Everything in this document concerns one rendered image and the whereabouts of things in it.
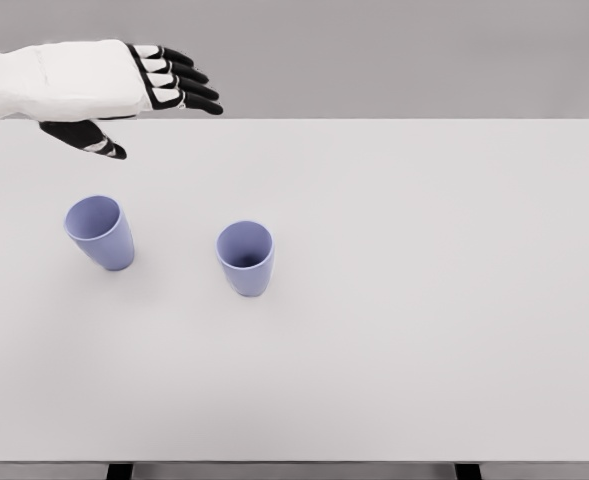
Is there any lavender plastic cup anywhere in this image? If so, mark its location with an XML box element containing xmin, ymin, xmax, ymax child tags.
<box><xmin>215</xmin><ymin>220</ymin><xmax>276</xmax><ymax>298</ymax></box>
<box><xmin>63</xmin><ymin>195</ymin><xmax>136</xmax><ymax>272</ymax></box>

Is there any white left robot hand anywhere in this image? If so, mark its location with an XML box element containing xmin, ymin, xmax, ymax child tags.
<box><xmin>22</xmin><ymin>39</ymin><xmax>225</xmax><ymax>161</ymax></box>

